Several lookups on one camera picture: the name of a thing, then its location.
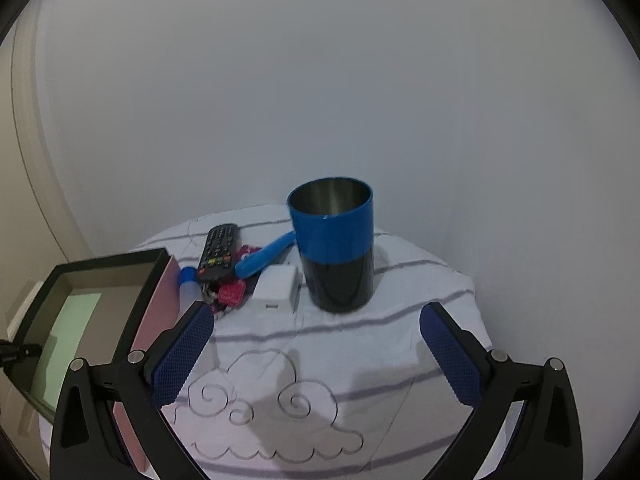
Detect pink keychain with keys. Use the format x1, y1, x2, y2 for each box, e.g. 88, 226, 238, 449
200, 245, 260, 312

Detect black tv remote control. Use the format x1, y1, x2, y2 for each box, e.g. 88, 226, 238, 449
196, 223, 240, 283

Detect white usb charger cube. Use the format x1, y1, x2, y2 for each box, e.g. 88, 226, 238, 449
250, 264, 299, 314

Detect blue and black steel tumbler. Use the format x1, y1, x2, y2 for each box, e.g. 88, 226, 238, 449
286, 177, 374, 314

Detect clear tube with blue cap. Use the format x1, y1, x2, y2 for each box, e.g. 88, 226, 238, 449
178, 266, 202, 313

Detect green card inside box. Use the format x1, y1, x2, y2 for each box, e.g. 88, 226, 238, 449
32, 292, 102, 411

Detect pink box with black rim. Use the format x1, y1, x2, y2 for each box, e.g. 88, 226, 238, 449
1, 248, 180, 479

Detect white striped cloud tablecloth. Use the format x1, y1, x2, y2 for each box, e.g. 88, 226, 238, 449
163, 230, 490, 479

